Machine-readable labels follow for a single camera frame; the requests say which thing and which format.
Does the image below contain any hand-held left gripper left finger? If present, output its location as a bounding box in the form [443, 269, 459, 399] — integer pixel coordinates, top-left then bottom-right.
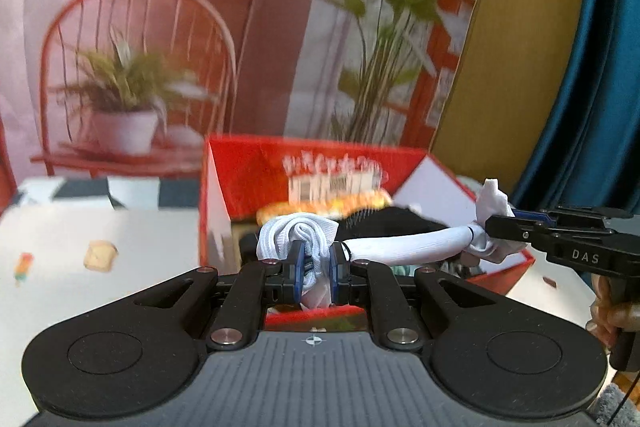
[132, 240, 307, 352]

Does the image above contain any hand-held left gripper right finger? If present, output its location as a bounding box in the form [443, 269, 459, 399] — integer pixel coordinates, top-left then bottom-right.
[328, 242, 501, 352]

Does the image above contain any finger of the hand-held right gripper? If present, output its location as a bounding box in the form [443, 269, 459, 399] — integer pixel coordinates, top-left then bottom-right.
[512, 205, 640, 229]
[485, 215, 616, 254]

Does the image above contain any white sock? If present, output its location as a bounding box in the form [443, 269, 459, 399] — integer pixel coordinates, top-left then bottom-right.
[255, 178, 532, 311]

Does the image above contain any orange floral plush item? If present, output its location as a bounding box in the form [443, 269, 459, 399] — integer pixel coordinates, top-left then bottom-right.
[256, 188, 394, 226]

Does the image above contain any red cardboard box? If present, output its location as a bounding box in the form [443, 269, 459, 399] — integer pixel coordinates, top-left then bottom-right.
[199, 133, 536, 334]

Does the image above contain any person's right hand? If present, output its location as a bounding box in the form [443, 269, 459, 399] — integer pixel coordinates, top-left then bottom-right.
[589, 276, 640, 350]

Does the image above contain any black cloth item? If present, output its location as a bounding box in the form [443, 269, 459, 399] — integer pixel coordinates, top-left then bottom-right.
[239, 205, 453, 279]

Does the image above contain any blue curtain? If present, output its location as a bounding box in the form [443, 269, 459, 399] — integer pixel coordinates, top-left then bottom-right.
[510, 0, 640, 230]

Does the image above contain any checkered tablecloth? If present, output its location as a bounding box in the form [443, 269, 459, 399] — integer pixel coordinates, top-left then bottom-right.
[7, 176, 203, 212]

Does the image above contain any grey rug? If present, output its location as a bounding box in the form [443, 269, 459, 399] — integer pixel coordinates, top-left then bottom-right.
[594, 381, 640, 427]

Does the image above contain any printed room scene backdrop cloth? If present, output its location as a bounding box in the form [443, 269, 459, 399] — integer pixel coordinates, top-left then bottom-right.
[0, 0, 493, 188]

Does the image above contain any black cable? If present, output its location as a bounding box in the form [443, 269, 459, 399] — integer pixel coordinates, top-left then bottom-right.
[611, 369, 640, 427]

